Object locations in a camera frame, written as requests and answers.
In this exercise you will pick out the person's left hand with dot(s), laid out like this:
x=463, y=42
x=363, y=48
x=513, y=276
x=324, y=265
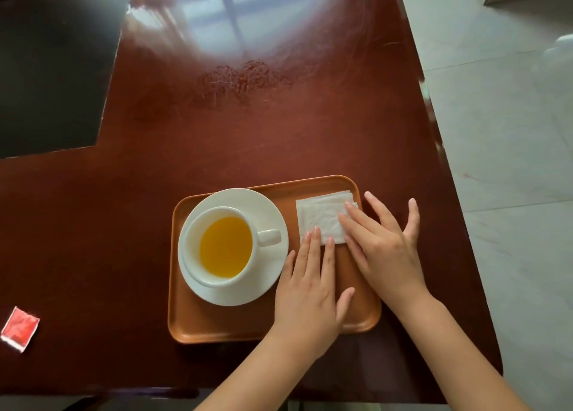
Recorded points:
x=304, y=307

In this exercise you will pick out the person's right hand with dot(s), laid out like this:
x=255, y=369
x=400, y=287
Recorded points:
x=389, y=263

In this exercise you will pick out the person's left middle finger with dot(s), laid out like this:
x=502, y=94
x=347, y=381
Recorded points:
x=314, y=256

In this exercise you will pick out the person's left little finger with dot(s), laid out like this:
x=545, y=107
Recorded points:
x=288, y=269

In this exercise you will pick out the person's right thumb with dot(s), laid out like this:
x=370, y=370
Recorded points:
x=353, y=250

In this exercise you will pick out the person's right little finger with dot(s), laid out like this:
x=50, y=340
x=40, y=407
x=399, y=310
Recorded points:
x=412, y=222

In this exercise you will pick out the person's right middle finger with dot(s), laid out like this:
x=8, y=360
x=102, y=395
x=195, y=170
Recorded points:
x=363, y=220

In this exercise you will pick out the person's left thumb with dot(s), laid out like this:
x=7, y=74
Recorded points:
x=345, y=307

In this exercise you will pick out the white napkin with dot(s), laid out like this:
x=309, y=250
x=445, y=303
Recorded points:
x=320, y=216

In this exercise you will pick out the person's right forearm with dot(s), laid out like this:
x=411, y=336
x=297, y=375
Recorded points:
x=456, y=361

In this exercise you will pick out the person's left forearm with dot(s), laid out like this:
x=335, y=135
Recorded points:
x=259, y=375

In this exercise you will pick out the white saucer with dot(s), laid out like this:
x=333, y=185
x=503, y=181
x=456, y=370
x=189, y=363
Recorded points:
x=264, y=209

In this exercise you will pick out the orange tea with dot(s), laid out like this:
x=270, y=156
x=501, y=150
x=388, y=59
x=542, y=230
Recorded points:
x=225, y=246

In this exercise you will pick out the orange-brown serving tray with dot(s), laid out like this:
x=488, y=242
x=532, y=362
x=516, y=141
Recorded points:
x=210, y=319

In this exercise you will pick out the white cup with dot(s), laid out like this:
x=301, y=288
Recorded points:
x=192, y=254

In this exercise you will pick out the red sachet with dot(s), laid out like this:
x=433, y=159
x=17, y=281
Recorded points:
x=19, y=328

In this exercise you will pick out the black panel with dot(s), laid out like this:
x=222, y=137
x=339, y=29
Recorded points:
x=49, y=65

